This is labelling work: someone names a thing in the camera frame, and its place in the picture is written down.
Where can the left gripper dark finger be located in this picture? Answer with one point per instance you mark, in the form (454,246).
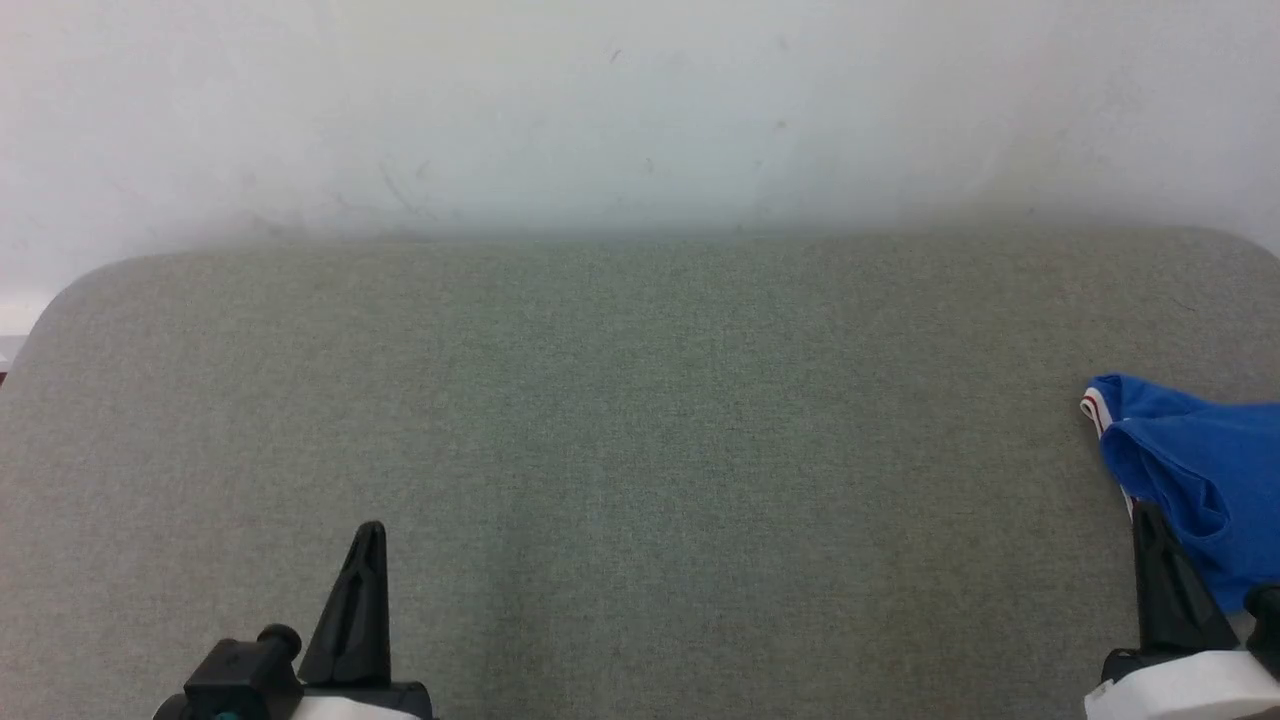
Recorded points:
(355,630)

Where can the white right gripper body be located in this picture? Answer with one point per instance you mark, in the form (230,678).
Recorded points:
(1180,690)

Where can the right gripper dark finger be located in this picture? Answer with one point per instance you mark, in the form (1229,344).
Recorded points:
(1170,600)
(1266,625)

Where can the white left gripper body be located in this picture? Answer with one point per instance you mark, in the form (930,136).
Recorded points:
(360,702)

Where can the blue white red-striped jersey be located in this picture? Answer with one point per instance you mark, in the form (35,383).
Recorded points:
(1200,460)

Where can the grey fabric sofa seat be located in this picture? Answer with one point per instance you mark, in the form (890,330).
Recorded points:
(640,450)

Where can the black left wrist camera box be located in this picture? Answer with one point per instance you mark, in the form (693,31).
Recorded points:
(235,675)

